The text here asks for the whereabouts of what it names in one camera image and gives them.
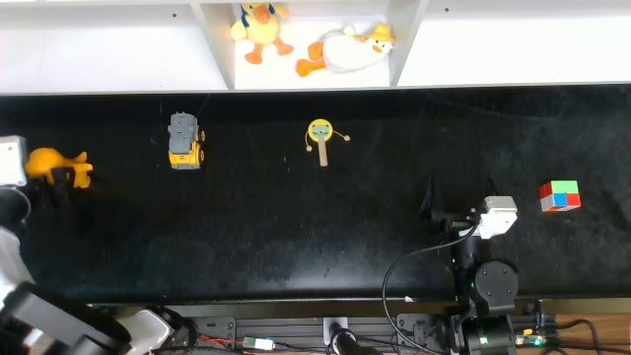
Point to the white shelf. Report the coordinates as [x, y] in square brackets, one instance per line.
[98, 54]

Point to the grey and yellow toy truck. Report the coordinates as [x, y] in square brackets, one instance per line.
[183, 140]

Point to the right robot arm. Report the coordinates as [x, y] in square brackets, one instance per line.
[493, 286]

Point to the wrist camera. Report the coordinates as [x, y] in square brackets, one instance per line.
[499, 214]
[11, 160]

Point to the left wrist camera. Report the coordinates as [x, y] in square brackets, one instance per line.
[11, 160]

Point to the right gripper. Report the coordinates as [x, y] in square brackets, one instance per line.
[453, 222]

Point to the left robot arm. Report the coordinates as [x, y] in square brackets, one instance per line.
[44, 315]

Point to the yellow rubber duck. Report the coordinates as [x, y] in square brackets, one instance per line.
[44, 160]

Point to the many-coloured puzzle cube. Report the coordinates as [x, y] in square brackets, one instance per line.
[559, 194]

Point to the mounting rail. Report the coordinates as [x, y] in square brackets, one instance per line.
[296, 335]

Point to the yellow cat rattle drum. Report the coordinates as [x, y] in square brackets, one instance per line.
[321, 132]

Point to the white plush duck yellow hat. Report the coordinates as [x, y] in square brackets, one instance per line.
[350, 51]

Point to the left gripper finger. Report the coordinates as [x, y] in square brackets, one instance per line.
[60, 176]

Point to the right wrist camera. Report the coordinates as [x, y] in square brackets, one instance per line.
[499, 214]

